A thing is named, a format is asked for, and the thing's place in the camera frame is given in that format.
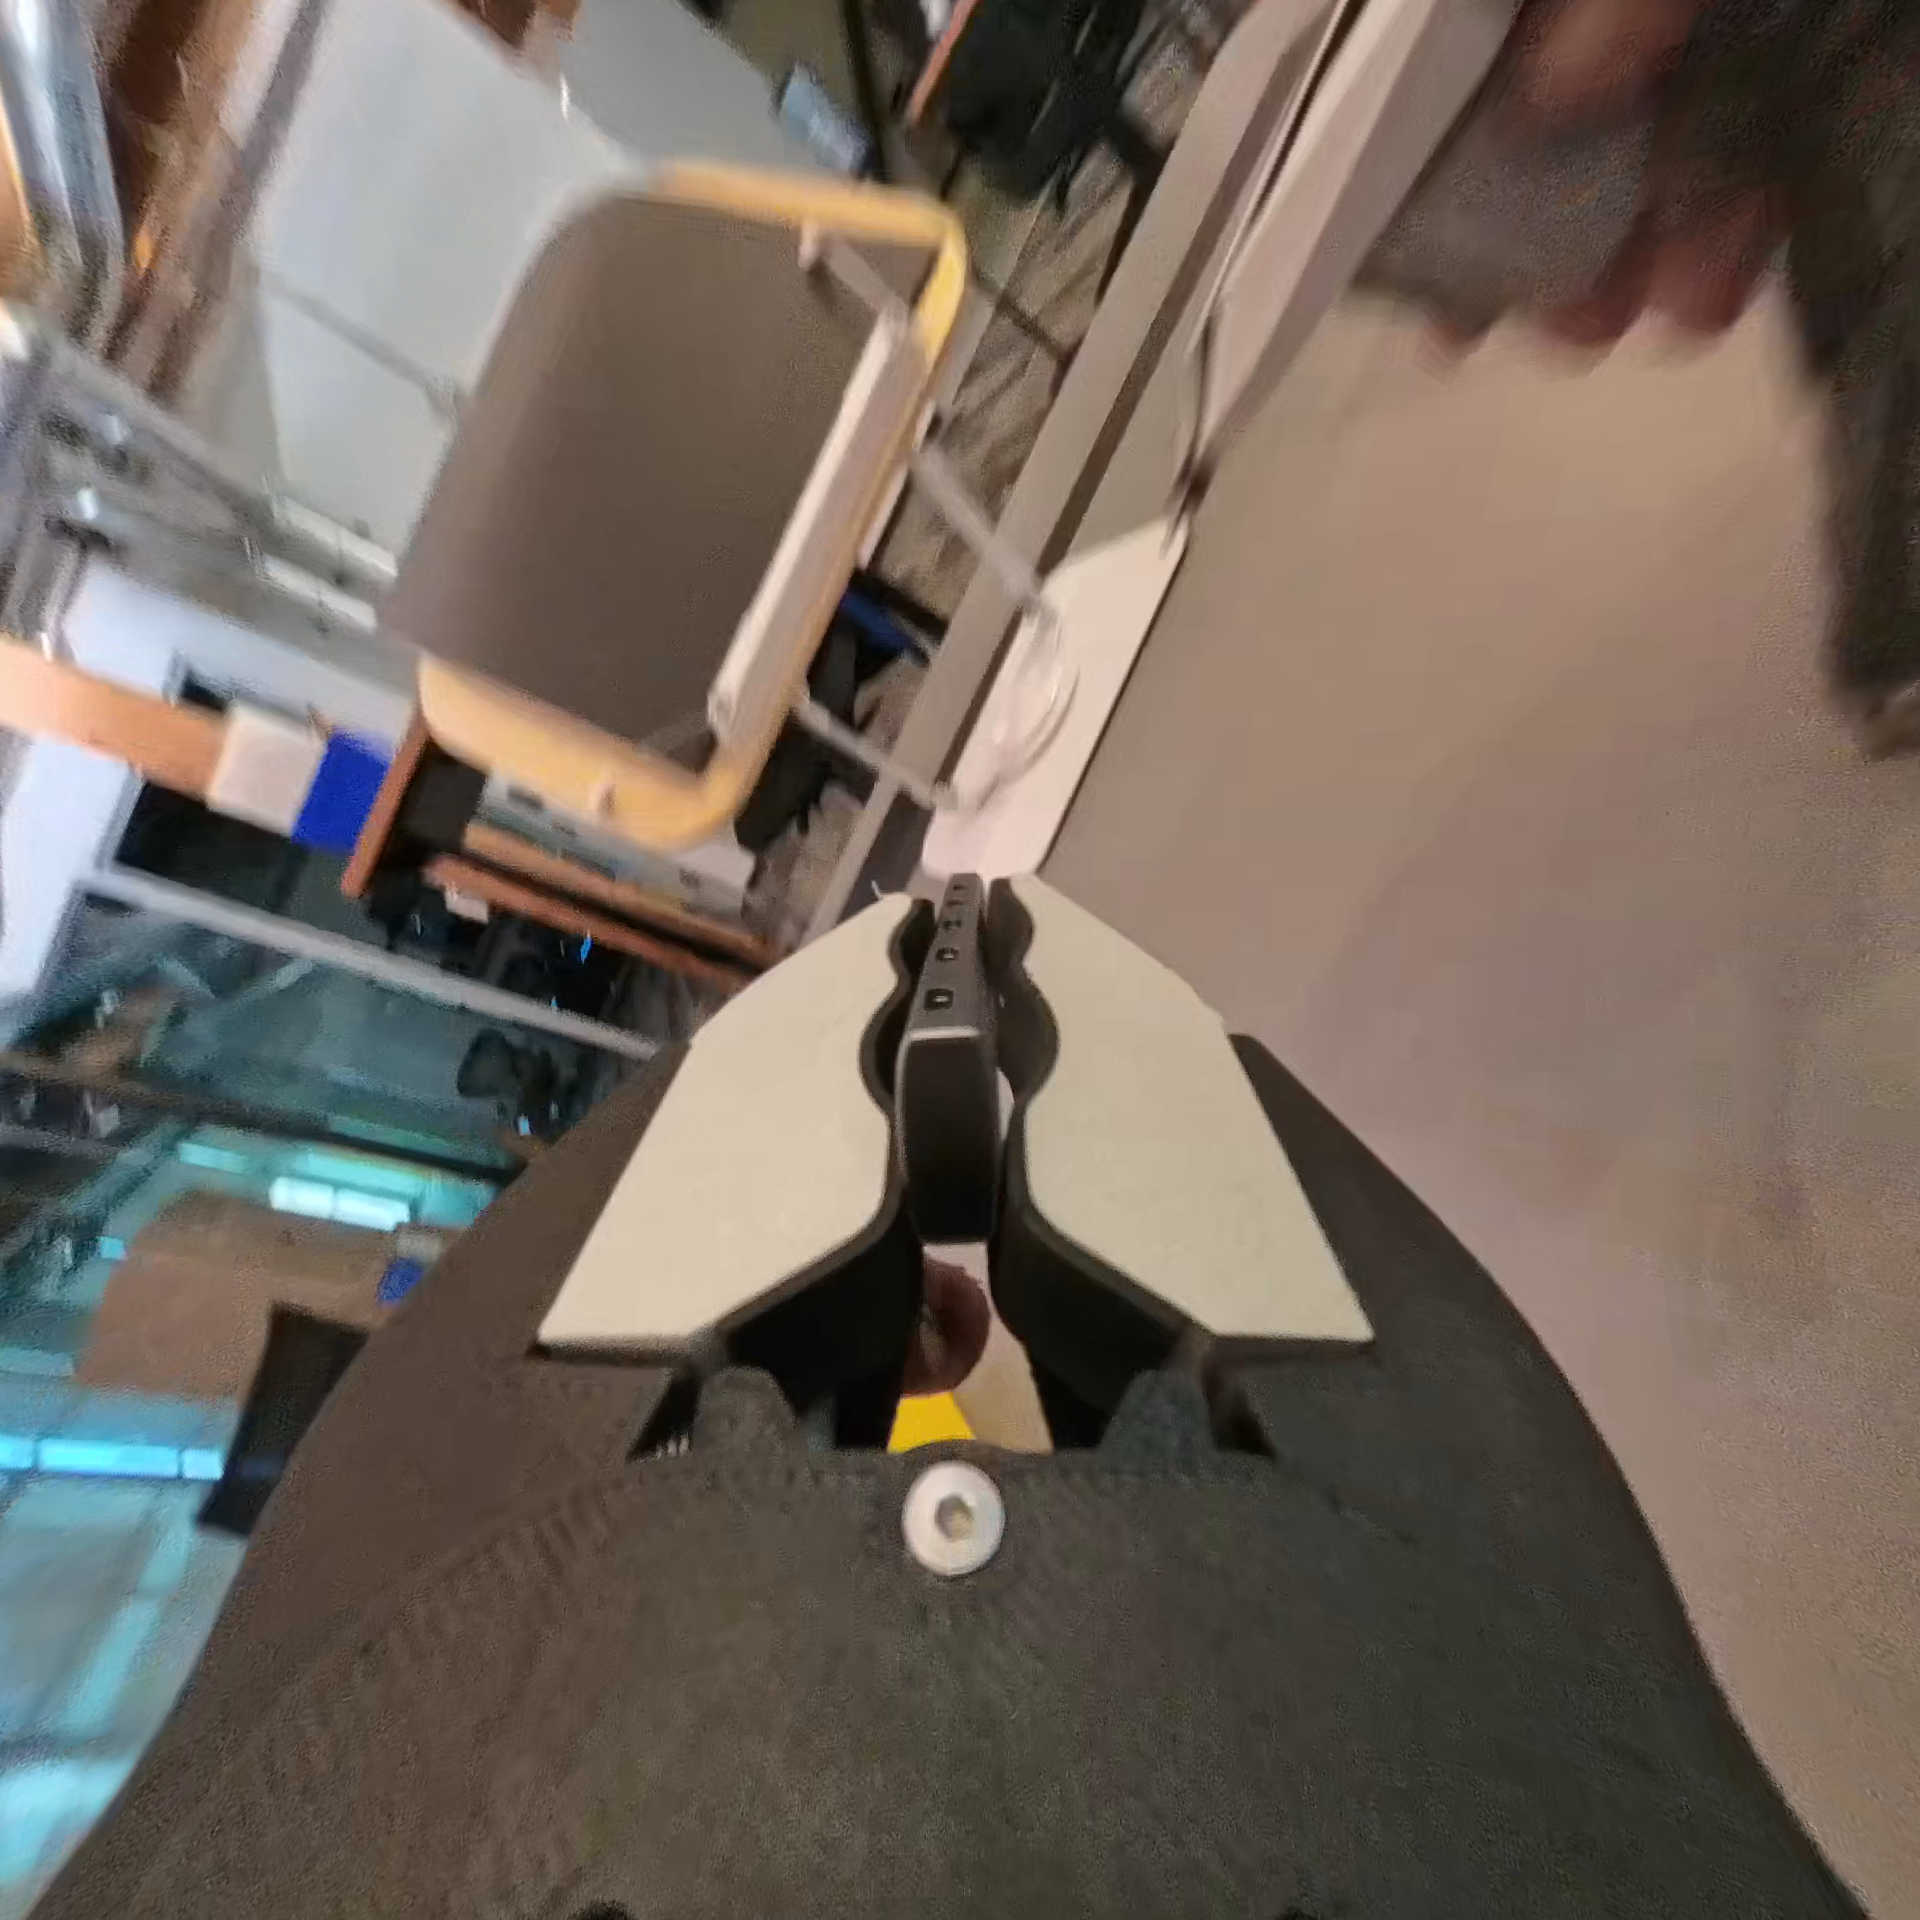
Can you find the cardboard box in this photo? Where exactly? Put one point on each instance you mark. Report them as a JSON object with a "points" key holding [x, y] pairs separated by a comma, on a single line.
{"points": [[228, 1292]]}

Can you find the grey usb hub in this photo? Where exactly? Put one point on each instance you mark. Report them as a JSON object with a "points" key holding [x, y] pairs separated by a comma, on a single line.
{"points": [[957, 1053]]}

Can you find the white tablet stand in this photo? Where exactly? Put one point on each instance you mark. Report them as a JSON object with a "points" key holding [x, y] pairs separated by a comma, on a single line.
{"points": [[645, 452]]}

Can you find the black office chair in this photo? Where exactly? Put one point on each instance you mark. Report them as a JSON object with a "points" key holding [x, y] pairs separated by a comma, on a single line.
{"points": [[510, 1060]]}

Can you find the blue box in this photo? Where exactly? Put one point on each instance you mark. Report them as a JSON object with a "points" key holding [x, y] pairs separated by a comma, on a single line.
{"points": [[347, 790]]}

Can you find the yellow plastic bin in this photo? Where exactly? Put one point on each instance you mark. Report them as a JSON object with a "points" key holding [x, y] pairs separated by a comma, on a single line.
{"points": [[937, 1417]]}

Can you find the wooden topped desk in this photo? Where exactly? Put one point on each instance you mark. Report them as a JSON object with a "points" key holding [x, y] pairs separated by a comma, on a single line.
{"points": [[541, 871]]}

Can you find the white storage box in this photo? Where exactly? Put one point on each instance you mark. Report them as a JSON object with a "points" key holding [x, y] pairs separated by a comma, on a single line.
{"points": [[267, 767]]}

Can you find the person's right hand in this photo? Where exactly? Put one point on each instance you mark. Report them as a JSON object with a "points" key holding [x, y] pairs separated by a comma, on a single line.
{"points": [[1605, 181]]}

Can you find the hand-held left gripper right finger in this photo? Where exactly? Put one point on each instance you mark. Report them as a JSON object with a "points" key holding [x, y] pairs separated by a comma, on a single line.
{"points": [[1200, 1188]]}

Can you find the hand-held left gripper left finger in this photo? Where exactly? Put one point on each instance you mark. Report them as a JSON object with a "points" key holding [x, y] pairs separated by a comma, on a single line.
{"points": [[736, 1188]]}

